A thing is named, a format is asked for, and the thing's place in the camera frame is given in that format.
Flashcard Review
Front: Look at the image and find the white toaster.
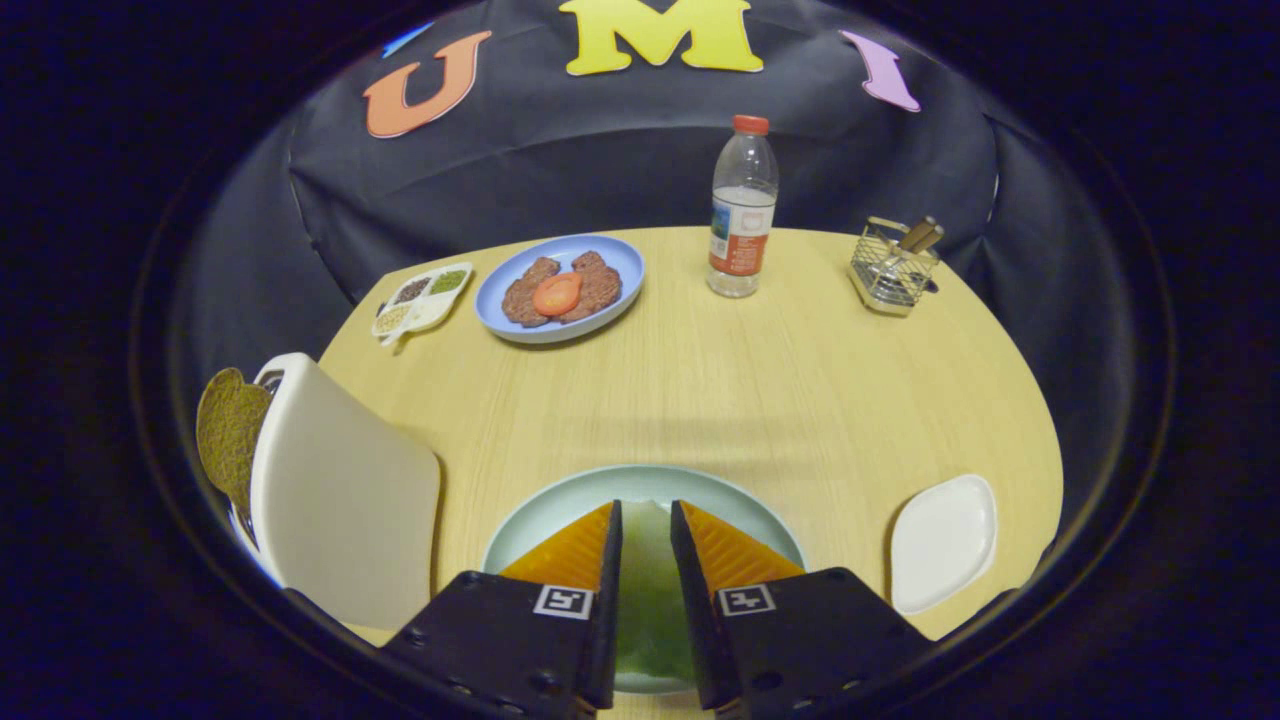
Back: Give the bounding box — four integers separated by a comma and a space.
228, 352, 442, 631

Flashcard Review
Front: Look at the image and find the brown toast bread slice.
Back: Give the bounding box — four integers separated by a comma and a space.
196, 368, 273, 519

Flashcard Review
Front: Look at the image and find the white divided spice tray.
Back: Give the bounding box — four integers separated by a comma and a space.
371, 262, 475, 347

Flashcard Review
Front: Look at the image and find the small white square plate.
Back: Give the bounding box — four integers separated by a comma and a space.
889, 474, 999, 616

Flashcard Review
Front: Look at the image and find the red tomato slice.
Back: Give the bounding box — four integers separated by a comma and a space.
532, 272, 583, 317

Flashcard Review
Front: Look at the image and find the clear plastic water bottle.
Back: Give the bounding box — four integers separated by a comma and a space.
707, 114, 780, 299

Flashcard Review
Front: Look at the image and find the brown meat patty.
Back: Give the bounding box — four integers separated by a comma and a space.
501, 257, 561, 328
560, 250, 623, 323

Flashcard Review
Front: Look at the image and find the metal wire utensil basket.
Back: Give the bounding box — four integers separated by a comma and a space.
848, 216, 946, 318

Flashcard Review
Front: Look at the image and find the pale green round plate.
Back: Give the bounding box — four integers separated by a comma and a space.
482, 465, 807, 696

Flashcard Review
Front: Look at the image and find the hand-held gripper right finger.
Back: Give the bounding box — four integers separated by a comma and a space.
670, 500, 936, 716

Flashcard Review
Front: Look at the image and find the blue round plate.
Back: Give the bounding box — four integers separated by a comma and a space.
474, 234, 646, 345

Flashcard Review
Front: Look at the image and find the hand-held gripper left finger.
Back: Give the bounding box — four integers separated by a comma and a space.
380, 500, 623, 720

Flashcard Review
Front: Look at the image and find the green lettuce leaf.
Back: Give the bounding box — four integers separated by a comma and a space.
612, 500, 701, 686

